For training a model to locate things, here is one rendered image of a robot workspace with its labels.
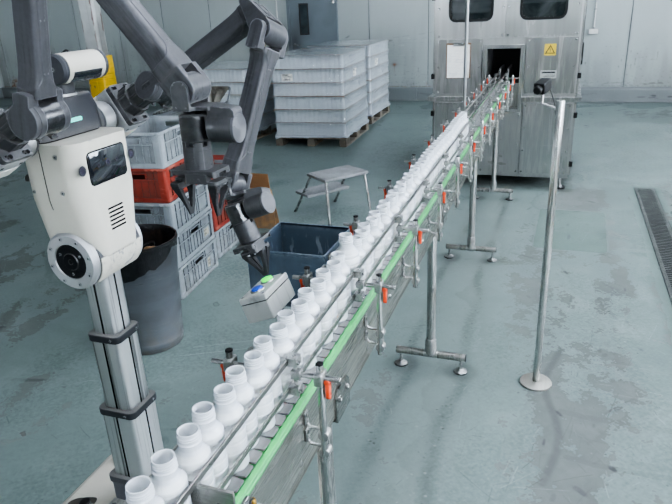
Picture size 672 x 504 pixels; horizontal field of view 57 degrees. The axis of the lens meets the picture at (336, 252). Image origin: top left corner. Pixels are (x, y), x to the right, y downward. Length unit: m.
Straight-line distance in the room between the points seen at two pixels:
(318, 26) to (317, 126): 4.32
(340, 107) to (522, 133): 2.82
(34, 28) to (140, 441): 1.20
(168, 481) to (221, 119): 0.64
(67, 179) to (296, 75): 6.85
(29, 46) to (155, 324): 2.34
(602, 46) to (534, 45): 5.59
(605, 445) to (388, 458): 0.92
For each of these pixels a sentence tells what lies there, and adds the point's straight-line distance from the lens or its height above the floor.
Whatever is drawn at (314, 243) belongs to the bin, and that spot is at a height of 0.87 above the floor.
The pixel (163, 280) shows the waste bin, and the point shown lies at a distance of 3.47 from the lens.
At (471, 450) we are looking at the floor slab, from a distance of 2.81.
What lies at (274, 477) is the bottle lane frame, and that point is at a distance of 1.29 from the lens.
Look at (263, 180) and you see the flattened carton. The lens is 5.14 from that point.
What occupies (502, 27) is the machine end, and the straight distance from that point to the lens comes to 6.17.
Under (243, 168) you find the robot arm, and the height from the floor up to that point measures 1.41.
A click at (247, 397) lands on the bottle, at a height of 1.12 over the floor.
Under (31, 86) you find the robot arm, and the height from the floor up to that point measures 1.65.
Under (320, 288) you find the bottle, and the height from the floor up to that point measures 1.15.
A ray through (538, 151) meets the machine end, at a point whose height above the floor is 0.37.
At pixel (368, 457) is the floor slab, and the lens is 2.75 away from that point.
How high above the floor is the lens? 1.78
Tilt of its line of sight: 22 degrees down
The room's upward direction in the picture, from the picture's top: 3 degrees counter-clockwise
